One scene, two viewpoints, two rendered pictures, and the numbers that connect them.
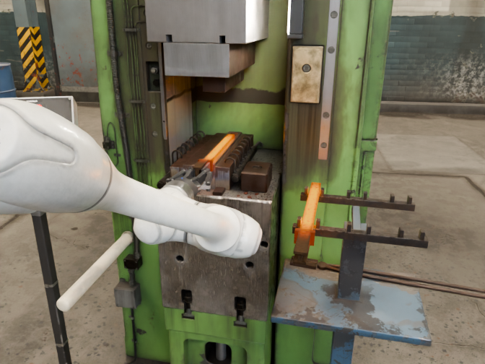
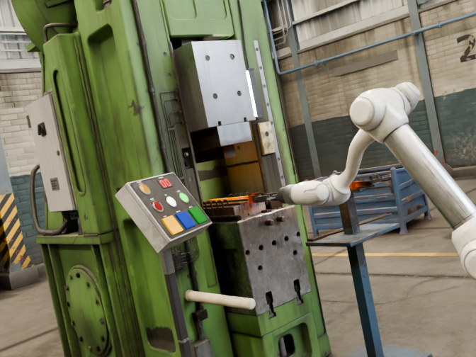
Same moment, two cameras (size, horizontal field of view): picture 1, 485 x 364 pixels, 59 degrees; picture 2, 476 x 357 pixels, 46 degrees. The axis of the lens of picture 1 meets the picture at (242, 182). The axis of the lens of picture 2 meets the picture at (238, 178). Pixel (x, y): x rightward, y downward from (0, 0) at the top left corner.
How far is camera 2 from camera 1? 2.28 m
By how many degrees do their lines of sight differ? 53
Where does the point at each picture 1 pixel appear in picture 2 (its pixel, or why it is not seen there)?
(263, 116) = (208, 188)
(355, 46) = (279, 119)
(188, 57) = (231, 132)
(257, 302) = (304, 278)
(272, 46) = not seen: hidden behind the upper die
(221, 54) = (246, 127)
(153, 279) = (212, 327)
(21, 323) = not seen: outside the picture
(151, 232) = (326, 191)
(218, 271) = (281, 266)
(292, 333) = not seen: hidden behind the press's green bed
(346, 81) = (281, 138)
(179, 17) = (222, 110)
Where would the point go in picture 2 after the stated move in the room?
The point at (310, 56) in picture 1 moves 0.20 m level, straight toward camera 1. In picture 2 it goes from (267, 127) to (295, 120)
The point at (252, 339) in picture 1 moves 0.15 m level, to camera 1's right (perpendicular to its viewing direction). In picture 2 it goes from (307, 311) to (322, 301)
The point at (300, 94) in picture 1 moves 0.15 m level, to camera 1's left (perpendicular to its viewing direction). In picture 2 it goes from (268, 149) to (251, 152)
